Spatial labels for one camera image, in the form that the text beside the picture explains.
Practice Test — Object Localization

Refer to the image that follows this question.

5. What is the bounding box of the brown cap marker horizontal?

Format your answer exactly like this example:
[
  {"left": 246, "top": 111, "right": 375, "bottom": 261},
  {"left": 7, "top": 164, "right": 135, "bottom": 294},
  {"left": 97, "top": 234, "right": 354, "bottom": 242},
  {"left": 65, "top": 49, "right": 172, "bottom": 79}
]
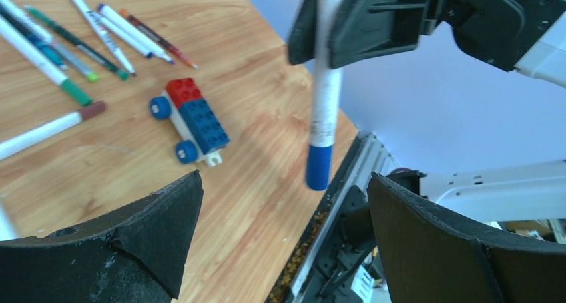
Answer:
[{"left": 1, "top": 101, "right": 107, "bottom": 160}]

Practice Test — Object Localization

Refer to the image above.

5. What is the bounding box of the navy cap marker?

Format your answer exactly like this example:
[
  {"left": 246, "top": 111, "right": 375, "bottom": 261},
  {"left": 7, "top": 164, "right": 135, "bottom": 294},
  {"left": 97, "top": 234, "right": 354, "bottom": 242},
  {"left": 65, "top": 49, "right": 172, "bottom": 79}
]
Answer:
[{"left": 93, "top": 11, "right": 154, "bottom": 58}]

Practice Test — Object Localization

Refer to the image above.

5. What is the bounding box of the purple tip white marker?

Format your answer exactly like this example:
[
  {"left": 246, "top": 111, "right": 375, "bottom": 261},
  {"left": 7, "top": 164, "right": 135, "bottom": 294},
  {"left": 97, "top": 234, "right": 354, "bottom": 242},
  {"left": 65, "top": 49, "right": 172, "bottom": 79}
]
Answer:
[{"left": 97, "top": 3, "right": 175, "bottom": 65}]

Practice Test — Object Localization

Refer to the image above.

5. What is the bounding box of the green cap marker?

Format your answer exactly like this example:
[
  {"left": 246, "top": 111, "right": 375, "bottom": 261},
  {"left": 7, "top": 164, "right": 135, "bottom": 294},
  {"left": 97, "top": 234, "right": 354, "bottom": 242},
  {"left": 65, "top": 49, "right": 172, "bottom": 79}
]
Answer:
[
  {"left": 1, "top": 16, "right": 93, "bottom": 106},
  {"left": 1, "top": 0, "right": 99, "bottom": 83}
]

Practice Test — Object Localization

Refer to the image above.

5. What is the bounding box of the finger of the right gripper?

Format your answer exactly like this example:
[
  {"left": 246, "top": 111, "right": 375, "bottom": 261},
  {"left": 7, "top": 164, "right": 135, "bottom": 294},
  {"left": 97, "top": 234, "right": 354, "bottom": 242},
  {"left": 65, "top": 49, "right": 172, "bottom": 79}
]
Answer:
[{"left": 287, "top": 0, "right": 318, "bottom": 65}]

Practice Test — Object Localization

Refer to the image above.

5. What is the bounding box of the dark green cap pen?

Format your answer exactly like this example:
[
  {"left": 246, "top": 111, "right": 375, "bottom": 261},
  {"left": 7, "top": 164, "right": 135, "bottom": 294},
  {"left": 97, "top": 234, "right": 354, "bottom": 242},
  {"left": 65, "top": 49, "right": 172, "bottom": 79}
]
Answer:
[{"left": 24, "top": 5, "right": 129, "bottom": 81}]

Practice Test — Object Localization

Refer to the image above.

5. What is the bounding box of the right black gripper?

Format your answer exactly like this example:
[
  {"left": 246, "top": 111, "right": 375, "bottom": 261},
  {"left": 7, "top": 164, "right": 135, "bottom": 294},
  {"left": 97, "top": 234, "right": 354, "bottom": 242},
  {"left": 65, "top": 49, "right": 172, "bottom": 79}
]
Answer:
[{"left": 327, "top": 0, "right": 565, "bottom": 72}]

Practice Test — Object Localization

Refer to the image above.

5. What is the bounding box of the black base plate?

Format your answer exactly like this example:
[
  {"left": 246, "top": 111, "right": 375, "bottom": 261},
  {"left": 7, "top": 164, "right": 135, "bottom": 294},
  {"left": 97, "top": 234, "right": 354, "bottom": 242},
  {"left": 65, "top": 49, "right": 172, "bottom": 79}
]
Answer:
[{"left": 265, "top": 131, "right": 398, "bottom": 302}]

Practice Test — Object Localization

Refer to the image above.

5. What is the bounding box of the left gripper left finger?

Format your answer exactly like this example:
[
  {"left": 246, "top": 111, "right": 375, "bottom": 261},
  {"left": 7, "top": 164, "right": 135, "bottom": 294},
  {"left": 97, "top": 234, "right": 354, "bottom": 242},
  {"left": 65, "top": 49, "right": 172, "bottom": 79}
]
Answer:
[{"left": 46, "top": 170, "right": 205, "bottom": 300}]

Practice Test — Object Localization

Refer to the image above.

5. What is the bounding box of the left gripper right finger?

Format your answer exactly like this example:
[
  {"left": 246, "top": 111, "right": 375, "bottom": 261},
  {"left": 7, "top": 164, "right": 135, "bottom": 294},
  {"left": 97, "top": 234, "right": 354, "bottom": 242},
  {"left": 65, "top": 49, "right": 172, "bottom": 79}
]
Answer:
[{"left": 368, "top": 174, "right": 505, "bottom": 302}]

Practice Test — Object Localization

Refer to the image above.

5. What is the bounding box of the blue red toy robot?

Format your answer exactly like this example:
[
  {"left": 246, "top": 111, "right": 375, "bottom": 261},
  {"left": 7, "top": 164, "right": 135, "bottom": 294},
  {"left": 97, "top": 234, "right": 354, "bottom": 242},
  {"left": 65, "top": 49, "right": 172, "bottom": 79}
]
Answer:
[{"left": 149, "top": 77, "right": 230, "bottom": 167}]

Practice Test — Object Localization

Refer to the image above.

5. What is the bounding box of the clear cap grey pen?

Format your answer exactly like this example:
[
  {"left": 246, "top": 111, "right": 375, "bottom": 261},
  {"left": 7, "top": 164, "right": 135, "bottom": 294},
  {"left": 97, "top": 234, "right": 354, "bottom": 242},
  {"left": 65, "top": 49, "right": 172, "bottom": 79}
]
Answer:
[{"left": 1, "top": 6, "right": 67, "bottom": 69}]

